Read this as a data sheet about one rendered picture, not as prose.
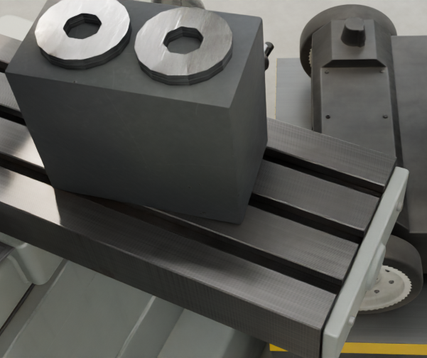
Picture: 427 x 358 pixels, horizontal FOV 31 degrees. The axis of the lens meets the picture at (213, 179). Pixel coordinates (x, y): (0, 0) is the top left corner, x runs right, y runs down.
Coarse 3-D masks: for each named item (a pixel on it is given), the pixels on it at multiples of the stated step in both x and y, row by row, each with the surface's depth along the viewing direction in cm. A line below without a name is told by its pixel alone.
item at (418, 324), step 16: (288, 64) 172; (288, 80) 169; (304, 80) 169; (288, 96) 167; (304, 96) 166; (288, 112) 164; (304, 112) 164; (304, 128) 161; (416, 304) 135; (368, 320) 134; (384, 320) 134; (400, 320) 134; (416, 320) 134; (352, 336) 133; (368, 336) 133; (384, 336) 132; (400, 336) 132; (416, 336) 132; (272, 352) 138; (288, 352) 137; (352, 352) 135; (368, 352) 135; (384, 352) 135; (400, 352) 134; (416, 352) 134
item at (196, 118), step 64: (64, 0) 76; (128, 0) 77; (64, 64) 71; (128, 64) 72; (192, 64) 69; (256, 64) 75; (64, 128) 77; (128, 128) 74; (192, 128) 71; (256, 128) 81; (128, 192) 83; (192, 192) 80
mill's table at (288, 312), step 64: (0, 64) 101; (0, 128) 93; (0, 192) 88; (64, 192) 87; (256, 192) 85; (320, 192) 84; (384, 192) 85; (64, 256) 91; (128, 256) 82; (192, 256) 81; (256, 256) 83; (320, 256) 79; (256, 320) 80; (320, 320) 75
